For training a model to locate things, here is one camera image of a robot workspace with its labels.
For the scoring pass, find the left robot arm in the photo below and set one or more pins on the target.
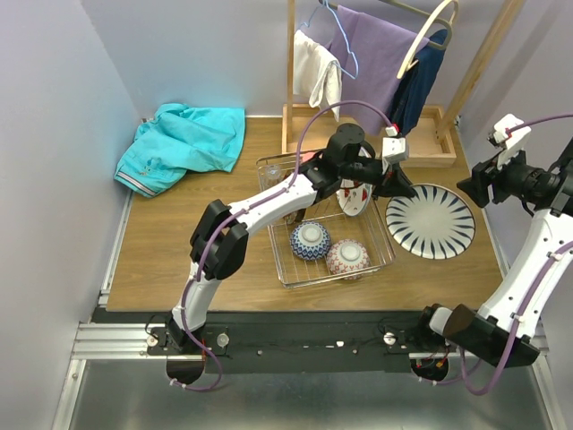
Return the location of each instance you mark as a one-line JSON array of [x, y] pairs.
[[220, 240]]

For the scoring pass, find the white blue striped plate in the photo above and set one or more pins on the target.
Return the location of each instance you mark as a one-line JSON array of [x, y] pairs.
[[436, 224]]

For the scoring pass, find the watermelon pattern plate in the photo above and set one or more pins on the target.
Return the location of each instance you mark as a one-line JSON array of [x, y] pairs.
[[353, 197]]

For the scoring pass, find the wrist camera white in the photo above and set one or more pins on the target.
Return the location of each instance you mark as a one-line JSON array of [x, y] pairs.
[[394, 146], [510, 136]]

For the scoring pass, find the purple cloth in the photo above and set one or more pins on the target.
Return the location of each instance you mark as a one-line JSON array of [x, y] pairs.
[[380, 47]]

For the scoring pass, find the light blue wire hanger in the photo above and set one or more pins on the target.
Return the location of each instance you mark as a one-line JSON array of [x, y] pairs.
[[324, 5]]

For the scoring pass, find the red patterned bowl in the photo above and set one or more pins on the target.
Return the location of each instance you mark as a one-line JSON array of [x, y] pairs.
[[310, 241]]

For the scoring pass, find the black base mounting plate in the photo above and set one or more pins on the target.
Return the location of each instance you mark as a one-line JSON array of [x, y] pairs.
[[304, 342]]

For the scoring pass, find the turquoise shirt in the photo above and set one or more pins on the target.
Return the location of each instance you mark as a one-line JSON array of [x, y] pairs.
[[181, 139]]

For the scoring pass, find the blue patterned bowl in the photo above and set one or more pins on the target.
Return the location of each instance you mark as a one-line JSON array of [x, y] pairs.
[[347, 256]]

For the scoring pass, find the wooden hanger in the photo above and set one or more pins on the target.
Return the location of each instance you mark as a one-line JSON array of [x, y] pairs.
[[432, 18]]

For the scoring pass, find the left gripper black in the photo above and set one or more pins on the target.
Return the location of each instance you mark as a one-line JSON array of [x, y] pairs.
[[388, 176]]

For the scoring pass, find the pink plastic cup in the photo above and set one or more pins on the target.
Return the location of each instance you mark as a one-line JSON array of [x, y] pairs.
[[308, 156]]

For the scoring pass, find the aluminium frame rail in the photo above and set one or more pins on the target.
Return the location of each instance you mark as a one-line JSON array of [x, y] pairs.
[[113, 383]]

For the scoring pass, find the navy garment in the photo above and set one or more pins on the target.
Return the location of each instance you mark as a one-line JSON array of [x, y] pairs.
[[410, 97]]

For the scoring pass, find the clear drinking glass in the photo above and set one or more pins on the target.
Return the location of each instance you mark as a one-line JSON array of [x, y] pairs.
[[271, 175]]

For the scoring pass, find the white cloth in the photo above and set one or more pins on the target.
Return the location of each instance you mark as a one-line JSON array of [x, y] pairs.
[[316, 73]]

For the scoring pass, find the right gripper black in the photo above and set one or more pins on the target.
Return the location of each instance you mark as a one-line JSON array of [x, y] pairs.
[[476, 185]]

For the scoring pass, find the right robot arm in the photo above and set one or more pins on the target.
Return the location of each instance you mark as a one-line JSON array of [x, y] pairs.
[[515, 269]]

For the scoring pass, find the wire dish rack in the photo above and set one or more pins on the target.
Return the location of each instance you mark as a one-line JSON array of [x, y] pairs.
[[367, 228]]

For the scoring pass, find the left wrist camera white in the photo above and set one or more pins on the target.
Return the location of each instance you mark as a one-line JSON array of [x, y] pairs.
[[394, 146]]

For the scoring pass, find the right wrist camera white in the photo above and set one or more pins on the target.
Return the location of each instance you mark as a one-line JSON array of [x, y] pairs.
[[510, 136]]

